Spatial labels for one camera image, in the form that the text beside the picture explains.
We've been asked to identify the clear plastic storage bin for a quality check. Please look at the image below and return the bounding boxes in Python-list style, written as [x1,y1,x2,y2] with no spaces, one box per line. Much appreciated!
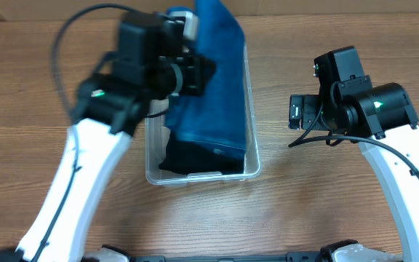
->
[144,48,261,186]

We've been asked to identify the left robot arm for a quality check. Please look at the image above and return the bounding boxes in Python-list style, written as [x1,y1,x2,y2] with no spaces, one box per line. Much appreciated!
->
[0,7,215,261]

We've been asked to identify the blue denim jeans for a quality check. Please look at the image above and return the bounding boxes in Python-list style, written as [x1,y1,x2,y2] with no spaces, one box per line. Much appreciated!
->
[165,0,247,159]

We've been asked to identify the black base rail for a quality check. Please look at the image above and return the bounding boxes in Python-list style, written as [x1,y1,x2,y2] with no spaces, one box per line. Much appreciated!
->
[85,247,385,262]

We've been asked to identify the black cloth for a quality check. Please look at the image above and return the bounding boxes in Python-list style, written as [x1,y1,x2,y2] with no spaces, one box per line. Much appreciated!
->
[159,132,244,175]

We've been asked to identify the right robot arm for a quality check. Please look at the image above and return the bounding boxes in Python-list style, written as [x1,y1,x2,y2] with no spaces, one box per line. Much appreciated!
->
[289,46,419,261]

